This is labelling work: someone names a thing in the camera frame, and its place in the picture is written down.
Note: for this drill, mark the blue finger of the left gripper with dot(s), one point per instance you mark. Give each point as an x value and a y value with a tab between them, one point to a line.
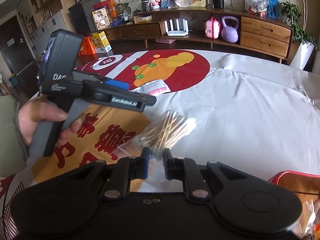
119	84

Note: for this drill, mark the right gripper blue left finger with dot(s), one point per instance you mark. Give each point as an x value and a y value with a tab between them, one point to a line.
120	175

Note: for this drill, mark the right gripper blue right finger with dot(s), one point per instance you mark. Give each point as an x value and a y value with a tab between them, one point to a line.
186	170

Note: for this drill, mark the white pink wipes packet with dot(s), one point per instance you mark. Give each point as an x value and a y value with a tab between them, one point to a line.
153	88

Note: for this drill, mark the cotton swabs plastic bag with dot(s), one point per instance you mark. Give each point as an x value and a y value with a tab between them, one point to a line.
163	133

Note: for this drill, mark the white knitted cloth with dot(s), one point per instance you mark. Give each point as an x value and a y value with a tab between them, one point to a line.
308	224

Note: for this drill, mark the person's left hand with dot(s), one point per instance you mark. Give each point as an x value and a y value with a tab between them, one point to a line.
37	111

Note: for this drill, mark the yellow cardboard box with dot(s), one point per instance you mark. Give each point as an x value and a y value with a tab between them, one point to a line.
100	42

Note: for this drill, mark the orange gift box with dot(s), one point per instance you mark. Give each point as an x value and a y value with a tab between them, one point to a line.
87	47

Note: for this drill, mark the snack box on console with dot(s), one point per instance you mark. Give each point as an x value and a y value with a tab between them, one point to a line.
100	18

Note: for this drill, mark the black cabinet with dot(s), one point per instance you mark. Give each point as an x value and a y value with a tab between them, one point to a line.
81	17

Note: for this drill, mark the white wifi router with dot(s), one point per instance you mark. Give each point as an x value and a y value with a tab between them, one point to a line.
178	29

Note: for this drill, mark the printed white red tablecloth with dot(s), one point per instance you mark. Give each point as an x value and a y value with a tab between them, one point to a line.
259	116

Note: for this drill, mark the pink piggy toy case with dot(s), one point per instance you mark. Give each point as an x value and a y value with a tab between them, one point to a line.
212	28

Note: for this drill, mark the purple kettlebell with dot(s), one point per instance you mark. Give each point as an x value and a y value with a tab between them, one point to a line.
229	33

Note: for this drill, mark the red metal tin box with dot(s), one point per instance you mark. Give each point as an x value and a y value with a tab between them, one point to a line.
305	186

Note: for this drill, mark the wooden tv console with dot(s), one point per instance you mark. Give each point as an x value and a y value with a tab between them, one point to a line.
259	34

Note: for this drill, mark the clear plastic bag items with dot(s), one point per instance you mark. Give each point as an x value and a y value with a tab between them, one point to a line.
257	7

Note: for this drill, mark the green plant white pot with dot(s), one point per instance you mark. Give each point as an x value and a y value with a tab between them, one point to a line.
295	14

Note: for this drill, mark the blue plastic bag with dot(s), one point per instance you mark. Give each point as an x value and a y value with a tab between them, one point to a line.
273	9

